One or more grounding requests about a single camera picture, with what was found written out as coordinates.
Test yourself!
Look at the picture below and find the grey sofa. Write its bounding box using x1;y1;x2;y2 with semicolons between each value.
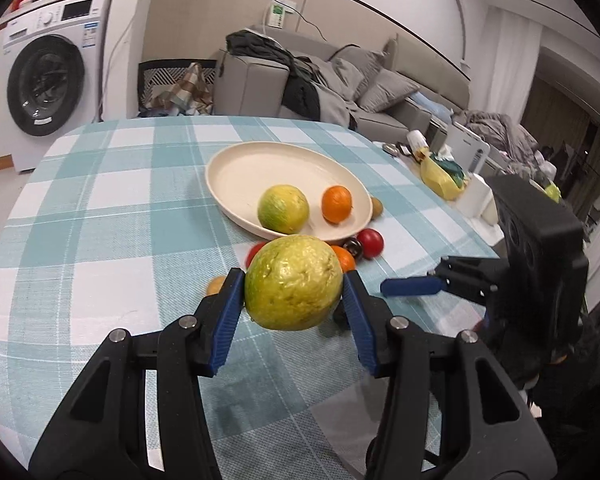
214;25;473;158

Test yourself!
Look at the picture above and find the dark clothes pile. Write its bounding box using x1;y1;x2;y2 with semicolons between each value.
226;29;321;118

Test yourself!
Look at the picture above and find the grey garment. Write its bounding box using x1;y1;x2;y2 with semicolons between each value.
300;57;361;131

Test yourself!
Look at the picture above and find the white curtain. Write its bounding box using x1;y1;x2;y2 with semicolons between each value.
485;10;543;116

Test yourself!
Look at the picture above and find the person's right forearm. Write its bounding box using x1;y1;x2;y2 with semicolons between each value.
527;305;600;480

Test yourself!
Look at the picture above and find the orange tangerine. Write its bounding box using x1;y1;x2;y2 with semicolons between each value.
330;245;357;273
322;185;354;224

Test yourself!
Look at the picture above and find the yellow plastic bag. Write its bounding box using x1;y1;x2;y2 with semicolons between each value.
420;155;468;202

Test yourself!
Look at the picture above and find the large yellow guava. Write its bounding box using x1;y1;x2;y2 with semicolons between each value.
244;234;344;332

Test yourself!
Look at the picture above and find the grey blanket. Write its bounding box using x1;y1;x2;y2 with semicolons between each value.
452;110;541;161

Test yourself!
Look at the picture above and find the white wall device green label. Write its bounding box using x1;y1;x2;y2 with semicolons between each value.
266;0;298;28

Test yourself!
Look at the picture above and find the white kettle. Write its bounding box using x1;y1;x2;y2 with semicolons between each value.
445;122;491;176

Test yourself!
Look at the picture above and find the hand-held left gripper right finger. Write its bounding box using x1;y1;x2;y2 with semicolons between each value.
342;270;561;480

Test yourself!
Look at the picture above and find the light blue cloth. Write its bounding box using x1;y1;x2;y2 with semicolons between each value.
415;92;453;121

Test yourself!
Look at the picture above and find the red tomato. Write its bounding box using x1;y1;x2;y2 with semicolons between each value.
356;228;385;260
245;241;268;268

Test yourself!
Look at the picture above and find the grey pillow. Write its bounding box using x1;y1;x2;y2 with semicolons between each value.
357;69;421;113
330;45;388;101

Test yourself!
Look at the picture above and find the cream oval plate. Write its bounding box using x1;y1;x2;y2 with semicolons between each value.
204;141;373;241

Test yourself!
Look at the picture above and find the green yellow guava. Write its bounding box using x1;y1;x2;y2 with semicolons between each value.
257;185;311;235

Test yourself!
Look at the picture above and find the brown curtain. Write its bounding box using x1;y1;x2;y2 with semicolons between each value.
522;47;600;211

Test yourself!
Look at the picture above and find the white washing machine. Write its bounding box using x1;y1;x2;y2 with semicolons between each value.
0;0;113;176

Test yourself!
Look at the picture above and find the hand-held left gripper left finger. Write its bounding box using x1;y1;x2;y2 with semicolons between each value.
27;268;246;480

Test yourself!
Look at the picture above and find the teal checked tablecloth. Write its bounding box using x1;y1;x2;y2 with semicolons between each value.
0;115;506;480

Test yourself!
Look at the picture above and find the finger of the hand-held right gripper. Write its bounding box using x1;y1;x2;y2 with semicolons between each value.
380;255;503;308

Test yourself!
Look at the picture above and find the white bottle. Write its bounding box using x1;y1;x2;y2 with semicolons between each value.
406;130;431;161

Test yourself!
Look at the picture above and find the plaid cloth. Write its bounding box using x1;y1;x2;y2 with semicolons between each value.
147;62;216;113

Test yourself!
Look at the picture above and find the black patterned laundry basket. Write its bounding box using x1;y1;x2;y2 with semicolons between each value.
137;58;217;113

